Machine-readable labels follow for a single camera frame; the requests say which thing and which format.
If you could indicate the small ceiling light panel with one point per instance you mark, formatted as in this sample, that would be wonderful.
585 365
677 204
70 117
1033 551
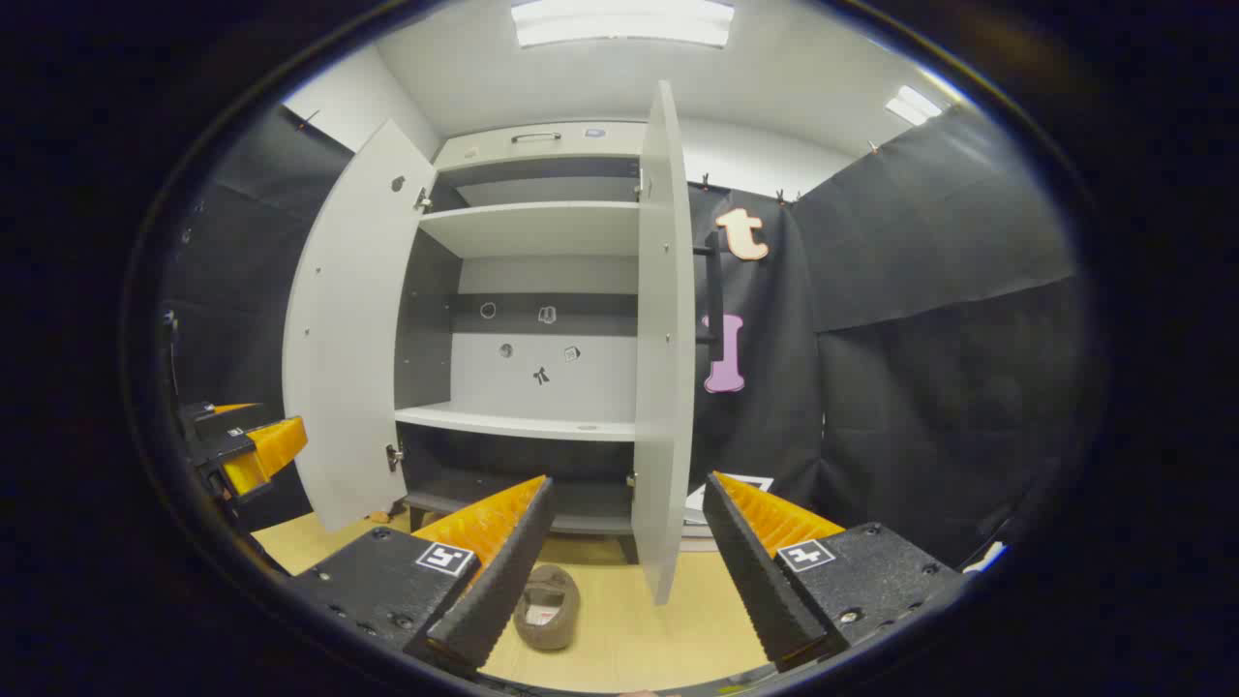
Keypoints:
913 105

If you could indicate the large ceiling light panel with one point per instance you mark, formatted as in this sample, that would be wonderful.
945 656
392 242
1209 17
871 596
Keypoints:
624 24

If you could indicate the white shoe cabinet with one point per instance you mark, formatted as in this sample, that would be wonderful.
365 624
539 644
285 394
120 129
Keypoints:
532 227

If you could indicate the brown fuzzy shoe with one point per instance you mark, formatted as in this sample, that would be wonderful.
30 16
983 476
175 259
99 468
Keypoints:
552 600

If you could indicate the white book with dark picture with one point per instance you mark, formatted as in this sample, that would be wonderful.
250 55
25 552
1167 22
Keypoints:
745 483

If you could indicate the white shoe cabinet door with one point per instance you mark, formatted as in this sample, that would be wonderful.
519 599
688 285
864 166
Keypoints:
348 339
663 387

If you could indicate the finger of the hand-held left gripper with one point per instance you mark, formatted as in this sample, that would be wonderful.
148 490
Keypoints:
237 418
276 445

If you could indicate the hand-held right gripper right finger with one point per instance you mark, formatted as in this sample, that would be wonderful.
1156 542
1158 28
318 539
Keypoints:
750 571

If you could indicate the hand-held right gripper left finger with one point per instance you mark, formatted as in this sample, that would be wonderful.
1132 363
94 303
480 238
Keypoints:
513 561

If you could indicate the black backdrop cloth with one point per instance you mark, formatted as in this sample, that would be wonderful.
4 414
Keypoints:
920 407

